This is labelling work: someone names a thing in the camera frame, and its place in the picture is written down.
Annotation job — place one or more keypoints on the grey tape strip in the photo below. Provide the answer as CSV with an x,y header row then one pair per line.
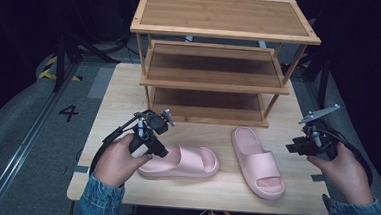
x,y
81,169
318,177

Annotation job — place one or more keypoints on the black metal stand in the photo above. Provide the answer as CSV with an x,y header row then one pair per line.
x,y
61,56

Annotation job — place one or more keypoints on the wooden shoe rack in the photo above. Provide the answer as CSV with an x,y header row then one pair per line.
x,y
224,16

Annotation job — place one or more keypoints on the person's left hand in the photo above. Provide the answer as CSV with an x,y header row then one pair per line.
x,y
118,161

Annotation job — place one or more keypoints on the metal floor rail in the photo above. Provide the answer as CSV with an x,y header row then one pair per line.
x,y
26,141

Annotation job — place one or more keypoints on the yellow black striped tape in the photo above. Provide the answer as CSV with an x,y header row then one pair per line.
x,y
49,68

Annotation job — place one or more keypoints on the person's right hand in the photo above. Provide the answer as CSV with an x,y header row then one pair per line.
x,y
344,173

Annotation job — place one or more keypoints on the pink slipper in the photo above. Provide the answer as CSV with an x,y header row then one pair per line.
x,y
258,161
188,160

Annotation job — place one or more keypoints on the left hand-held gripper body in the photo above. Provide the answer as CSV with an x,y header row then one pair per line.
x,y
155,122

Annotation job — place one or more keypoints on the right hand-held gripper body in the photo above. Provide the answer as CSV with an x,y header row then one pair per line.
x,y
323,142

